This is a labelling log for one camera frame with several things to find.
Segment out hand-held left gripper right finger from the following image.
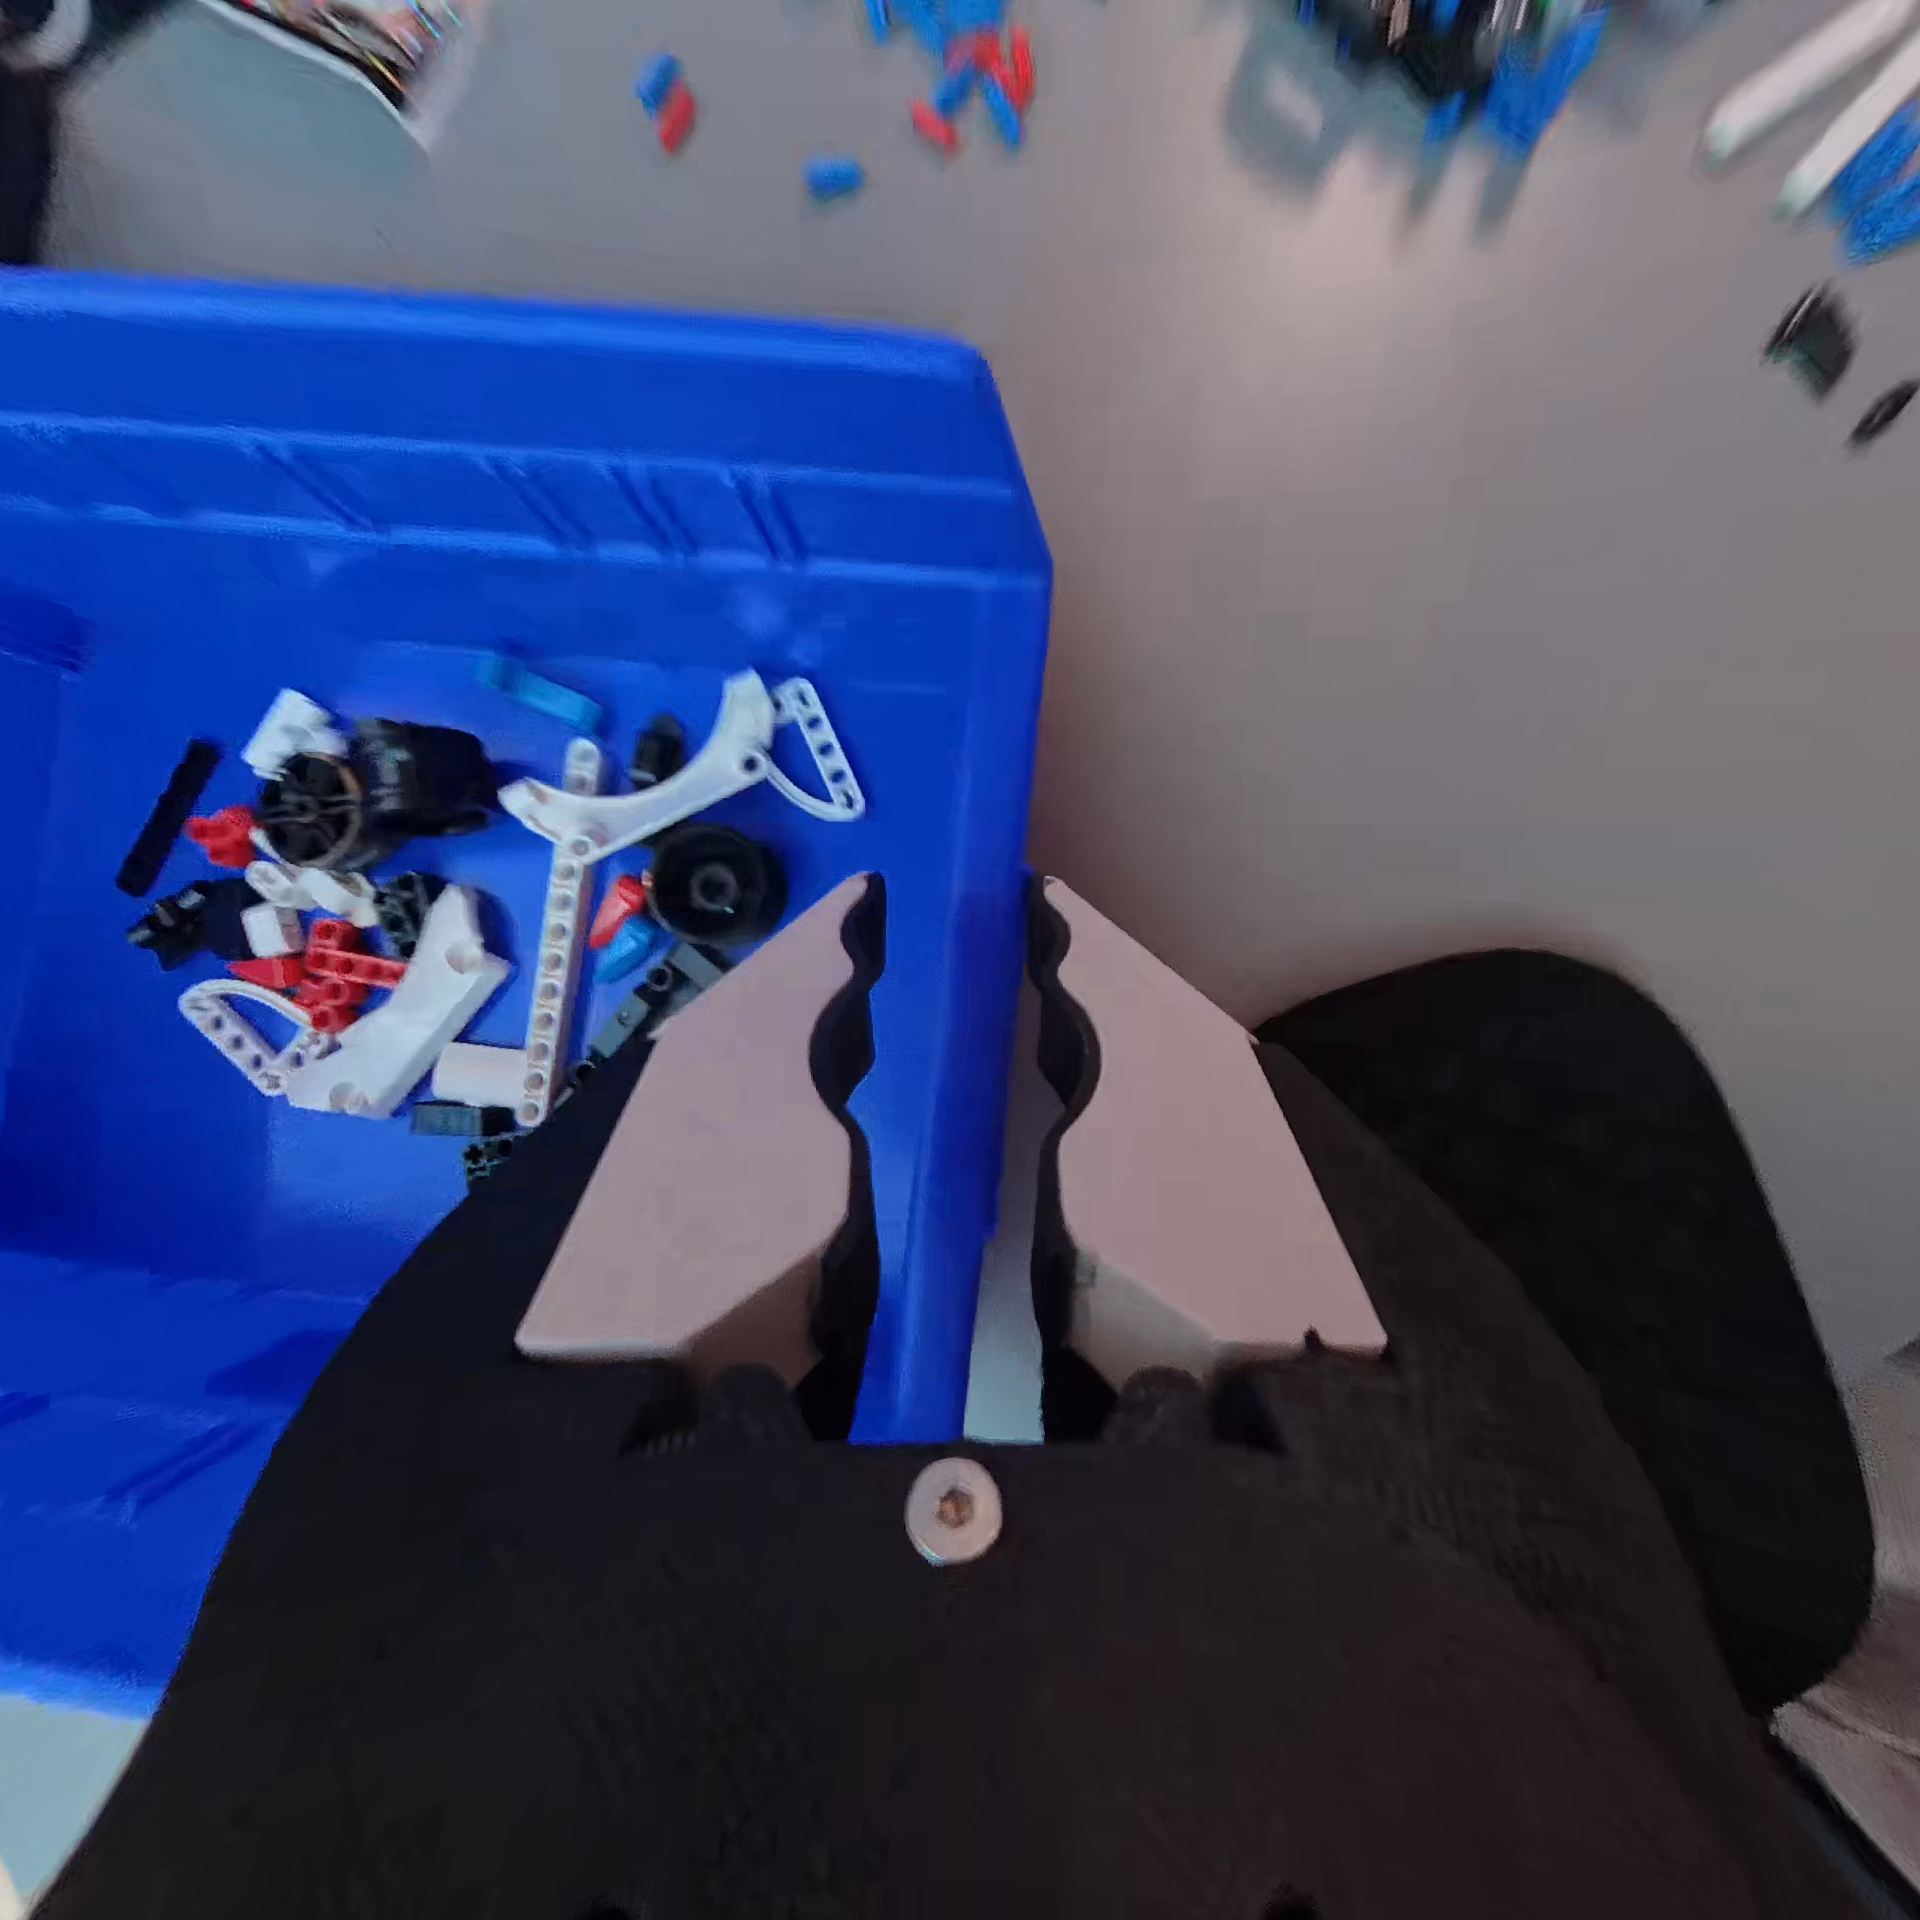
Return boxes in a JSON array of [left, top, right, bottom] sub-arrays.
[[1029, 873, 1390, 1378]]

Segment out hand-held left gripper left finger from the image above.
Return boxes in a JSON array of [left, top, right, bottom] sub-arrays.
[[513, 871, 888, 1378]]

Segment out blue plastic bin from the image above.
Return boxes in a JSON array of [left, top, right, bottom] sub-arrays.
[[0, 269, 1056, 1718]]

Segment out grey desk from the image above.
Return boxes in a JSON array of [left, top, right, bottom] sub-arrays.
[[0, 0, 1920, 1914]]

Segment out pile of toy bricks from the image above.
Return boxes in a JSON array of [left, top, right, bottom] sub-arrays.
[[121, 660, 872, 1187]]

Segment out black chair seat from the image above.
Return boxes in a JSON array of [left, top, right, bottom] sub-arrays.
[[1251, 947, 1880, 1718]]

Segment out scattered small toy pins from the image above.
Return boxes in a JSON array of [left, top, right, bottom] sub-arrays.
[[631, 0, 1043, 204]]

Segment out toy brick race car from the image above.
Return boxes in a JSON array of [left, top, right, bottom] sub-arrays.
[[1291, 0, 1612, 152]]

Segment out shiny sticker sheet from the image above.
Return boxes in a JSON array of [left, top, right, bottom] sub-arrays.
[[195, 0, 482, 152]]

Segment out white toy beam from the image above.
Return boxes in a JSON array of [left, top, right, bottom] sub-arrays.
[[1702, 0, 1914, 168], [1777, 62, 1920, 220]]

